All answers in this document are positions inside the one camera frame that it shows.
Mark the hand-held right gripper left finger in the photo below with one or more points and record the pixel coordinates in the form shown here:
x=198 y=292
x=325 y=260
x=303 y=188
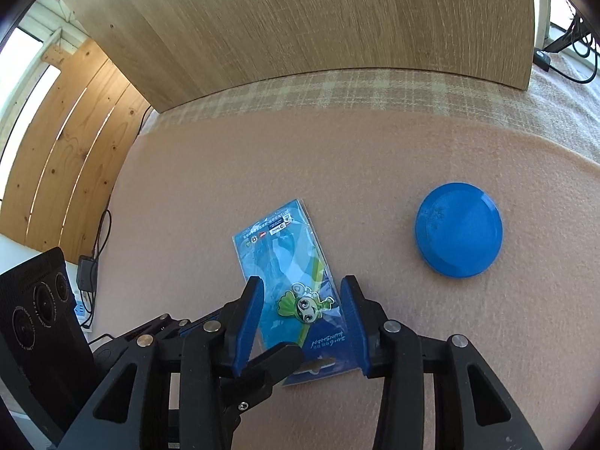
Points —
x=246 y=328

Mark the plaid bed sheet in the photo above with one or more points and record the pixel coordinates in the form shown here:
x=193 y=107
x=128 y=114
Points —
x=328 y=91

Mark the pink blanket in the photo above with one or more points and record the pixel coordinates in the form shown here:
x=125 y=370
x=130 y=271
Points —
x=375 y=159

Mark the small black plug box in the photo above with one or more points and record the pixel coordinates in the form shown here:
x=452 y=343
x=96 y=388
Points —
x=543 y=60

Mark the wooden slat panel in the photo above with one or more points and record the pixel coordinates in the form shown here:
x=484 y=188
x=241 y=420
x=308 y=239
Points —
x=61 y=164

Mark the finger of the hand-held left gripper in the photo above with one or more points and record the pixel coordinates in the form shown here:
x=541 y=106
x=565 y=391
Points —
x=274 y=368
x=164 y=326

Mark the black power adapter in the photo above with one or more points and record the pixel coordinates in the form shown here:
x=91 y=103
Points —
x=87 y=273

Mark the blue round lid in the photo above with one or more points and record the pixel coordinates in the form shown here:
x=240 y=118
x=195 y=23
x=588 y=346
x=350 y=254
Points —
x=459 y=229

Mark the white window frame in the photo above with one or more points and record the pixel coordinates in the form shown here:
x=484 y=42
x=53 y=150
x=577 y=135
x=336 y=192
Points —
x=33 y=56

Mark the blue cartoon card packet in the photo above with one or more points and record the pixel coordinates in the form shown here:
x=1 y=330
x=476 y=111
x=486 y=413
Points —
x=286 y=253

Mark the wooden headboard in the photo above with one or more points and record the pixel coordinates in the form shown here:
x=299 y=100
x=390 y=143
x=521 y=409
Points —
x=304 y=28

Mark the white power strip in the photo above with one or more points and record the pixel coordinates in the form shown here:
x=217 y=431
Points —
x=80 y=311

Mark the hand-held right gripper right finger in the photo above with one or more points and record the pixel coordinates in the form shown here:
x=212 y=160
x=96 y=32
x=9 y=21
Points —
x=355 y=328

